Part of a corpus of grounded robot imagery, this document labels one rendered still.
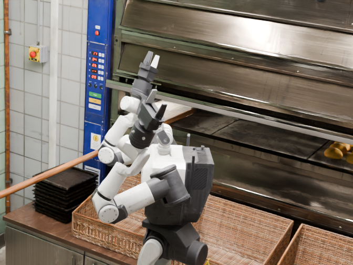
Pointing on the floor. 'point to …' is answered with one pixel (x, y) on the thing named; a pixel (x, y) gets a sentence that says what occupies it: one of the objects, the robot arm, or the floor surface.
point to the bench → (51, 242)
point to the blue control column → (99, 10)
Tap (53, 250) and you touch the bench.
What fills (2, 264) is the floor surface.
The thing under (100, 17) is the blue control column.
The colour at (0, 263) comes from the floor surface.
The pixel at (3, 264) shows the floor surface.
